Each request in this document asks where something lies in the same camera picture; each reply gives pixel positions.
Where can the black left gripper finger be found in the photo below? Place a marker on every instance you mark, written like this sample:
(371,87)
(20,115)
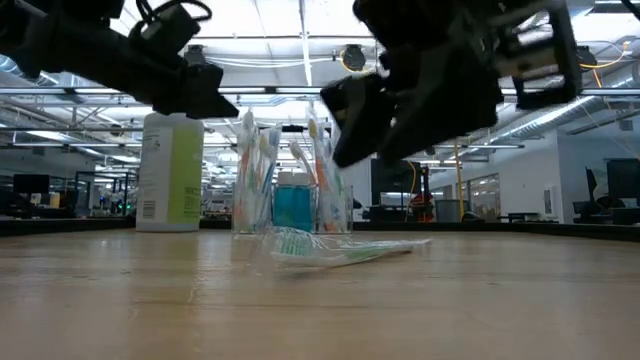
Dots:
(210,106)

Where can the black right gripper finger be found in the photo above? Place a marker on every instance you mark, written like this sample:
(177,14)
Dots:
(450,105)
(365,120)

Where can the green toothbrush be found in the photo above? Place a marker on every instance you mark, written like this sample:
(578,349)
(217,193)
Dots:
(339,187)
(297,248)

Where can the small blue mouthwash bottle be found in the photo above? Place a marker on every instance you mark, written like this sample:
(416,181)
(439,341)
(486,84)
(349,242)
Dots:
(285,205)
(302,205)

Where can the black monitor screen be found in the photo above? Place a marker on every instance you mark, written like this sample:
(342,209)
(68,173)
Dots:
(31,183)
(622,177)
(395,177)

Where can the white green wipes canister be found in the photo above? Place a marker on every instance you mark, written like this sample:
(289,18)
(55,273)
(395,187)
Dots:
(170,175)

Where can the clear acrylic toothbrush holder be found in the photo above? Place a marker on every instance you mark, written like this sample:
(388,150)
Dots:
(345,215)

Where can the red and black machine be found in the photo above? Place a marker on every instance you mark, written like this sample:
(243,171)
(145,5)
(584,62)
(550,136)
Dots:
(424,202)

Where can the grey bin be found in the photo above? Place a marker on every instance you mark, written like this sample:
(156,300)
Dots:
(446,211)

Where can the black office chair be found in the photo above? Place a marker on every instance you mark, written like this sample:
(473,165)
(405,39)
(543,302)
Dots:
(591,187)

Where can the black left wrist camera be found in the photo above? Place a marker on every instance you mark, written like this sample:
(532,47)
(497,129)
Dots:
(167,27)

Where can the yellow post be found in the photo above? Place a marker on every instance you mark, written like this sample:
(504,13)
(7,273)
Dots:
(458,180)

